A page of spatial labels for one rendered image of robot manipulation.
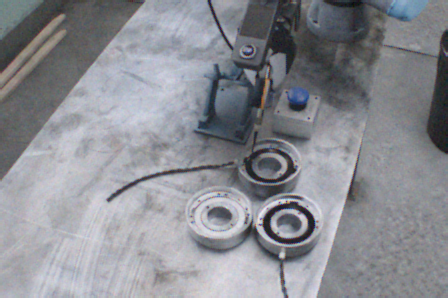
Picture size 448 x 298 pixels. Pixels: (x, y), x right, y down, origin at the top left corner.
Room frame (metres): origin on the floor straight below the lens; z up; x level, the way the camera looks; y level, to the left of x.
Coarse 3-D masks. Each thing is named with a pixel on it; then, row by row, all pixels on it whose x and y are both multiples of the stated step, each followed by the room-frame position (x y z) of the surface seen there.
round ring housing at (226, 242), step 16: (208, 192) 0.58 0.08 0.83; (224, 192) 0.59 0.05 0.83; (240, 192) 0.58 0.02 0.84; (192, 208) 0.55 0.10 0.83; (208, 208) 0.55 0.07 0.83; (224, 208) 0.56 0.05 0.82; (192, 224) 0.52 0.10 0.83; (208, 224) 0.52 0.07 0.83; (208, 240) 0.49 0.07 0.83; (224, 240) 0.49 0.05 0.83; (240, 240) 0.50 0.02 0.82
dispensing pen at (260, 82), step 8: (256, 80) 0.72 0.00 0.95; (264, 80) 0.72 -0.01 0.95; (256, 88) 0.71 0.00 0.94; (256, 96) 0.70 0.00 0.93; (256, 104) 0.70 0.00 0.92; (256, 112) 0.70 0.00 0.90; (264, 112) 0.70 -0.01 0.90; (256, 120) 0.69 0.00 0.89; (256, 128) 0.68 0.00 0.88; (256, 136) 0.68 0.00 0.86
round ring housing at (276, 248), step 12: (264, 204) 0.55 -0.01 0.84; (276, 204) 0.56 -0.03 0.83; (300, 204) 0.56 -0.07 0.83; (312, 204) 0.55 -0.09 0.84; (276, 216) 0.54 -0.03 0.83; (288, 216) 0.54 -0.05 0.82; (300, 216) 0.54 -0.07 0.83; (276, 228) 0.51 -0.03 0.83; (300, 228) 0.53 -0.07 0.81; (264, 240) 0.49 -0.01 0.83; (312, 240) 0.48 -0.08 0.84; (276, 252) 0.47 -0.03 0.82; (288, 252) 0.47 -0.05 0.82; (300, 252) 0.47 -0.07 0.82
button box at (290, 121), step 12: (312, 96) 0.80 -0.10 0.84; (276, 108) 0.77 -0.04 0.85; (288, 108) 0.77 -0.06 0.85; (300, 108) 0.76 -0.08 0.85; (312, 108) 0.77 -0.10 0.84; (276, 120) 0.75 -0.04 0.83; (288, 120) 0.74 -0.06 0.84; (300, 120) 0.74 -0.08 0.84; (312, 120) 0.74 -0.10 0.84; (288, 132) 0.74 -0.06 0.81; (300, 132) 0.74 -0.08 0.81
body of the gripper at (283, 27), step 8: (280, 0) 0.74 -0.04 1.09; (288, 0) 0.77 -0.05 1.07; (296, 0) 0.78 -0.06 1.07; (280, 8) 0.75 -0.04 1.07; (288, 8) 0.75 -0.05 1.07; (296, 8) 0.76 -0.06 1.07; (280, 16) 0.73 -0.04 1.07; (288, 16) 0.73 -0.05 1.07; (296, 16) 0.76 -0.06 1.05; (280, 24) 0.71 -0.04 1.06; (288, 24) 0.73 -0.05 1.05; (296, 24) 0.76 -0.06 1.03; (280, 32) 0.71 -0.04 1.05; (288, 32) 0.72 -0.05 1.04; (272, 40) 0.71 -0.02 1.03; (280, 40) 0.71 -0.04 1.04; (272, 48) 0.71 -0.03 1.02; (280, 48) 0.71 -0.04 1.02
